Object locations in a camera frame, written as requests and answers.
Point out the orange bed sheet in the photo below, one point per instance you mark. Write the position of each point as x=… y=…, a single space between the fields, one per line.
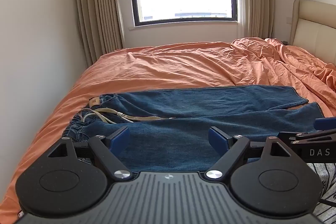
x=157 y=69

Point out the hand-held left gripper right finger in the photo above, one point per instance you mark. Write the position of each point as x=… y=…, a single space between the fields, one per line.
x=218 y=138

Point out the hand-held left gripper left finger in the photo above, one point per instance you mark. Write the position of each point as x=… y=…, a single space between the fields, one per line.
x=119 y=138

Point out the blue denim pants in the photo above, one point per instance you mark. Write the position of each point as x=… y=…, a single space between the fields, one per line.
x=197 y=134

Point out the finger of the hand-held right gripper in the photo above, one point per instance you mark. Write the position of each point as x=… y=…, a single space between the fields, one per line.
x=290 y=136
x=326 y=123

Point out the cream padded headboard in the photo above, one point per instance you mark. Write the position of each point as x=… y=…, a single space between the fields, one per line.
x=315 y=27

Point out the person's striped grey clothing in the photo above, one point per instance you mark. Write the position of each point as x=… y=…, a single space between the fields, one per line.
x=326 y=182

